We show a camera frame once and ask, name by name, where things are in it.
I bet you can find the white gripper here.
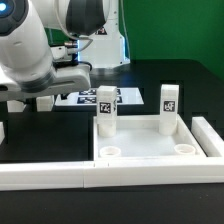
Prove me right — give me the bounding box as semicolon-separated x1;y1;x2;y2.
0;65;91;101

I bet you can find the white square table top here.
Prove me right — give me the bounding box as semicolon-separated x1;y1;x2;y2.
93;115;206;160

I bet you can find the white marker plate with tags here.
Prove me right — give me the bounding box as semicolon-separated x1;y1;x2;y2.
55;88;144;107

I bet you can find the white block at left edge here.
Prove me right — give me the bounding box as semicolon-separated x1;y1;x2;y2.
0;122;5;145

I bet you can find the white U-shaped obstacle fence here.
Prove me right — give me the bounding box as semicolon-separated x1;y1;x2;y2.
0;117;224;191

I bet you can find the white camera cable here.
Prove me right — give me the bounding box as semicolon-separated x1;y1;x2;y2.
53;0;94;51

